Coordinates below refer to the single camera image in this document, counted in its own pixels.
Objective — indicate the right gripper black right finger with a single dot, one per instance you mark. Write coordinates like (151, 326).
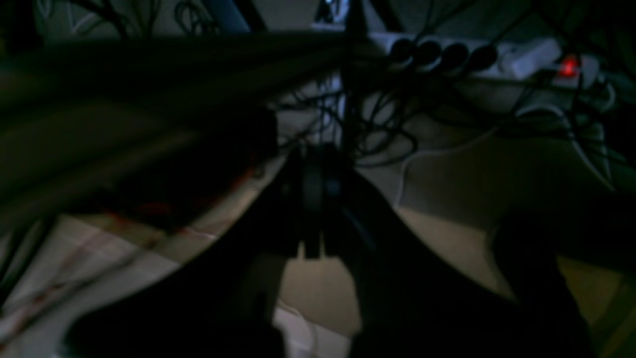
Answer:
(413, 304)

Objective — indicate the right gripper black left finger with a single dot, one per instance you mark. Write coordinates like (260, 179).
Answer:
(220, 304)

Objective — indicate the black T-shirt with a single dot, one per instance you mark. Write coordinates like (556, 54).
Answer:
(79, 114)

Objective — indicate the white power strip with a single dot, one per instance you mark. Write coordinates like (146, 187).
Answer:
(483, 59)

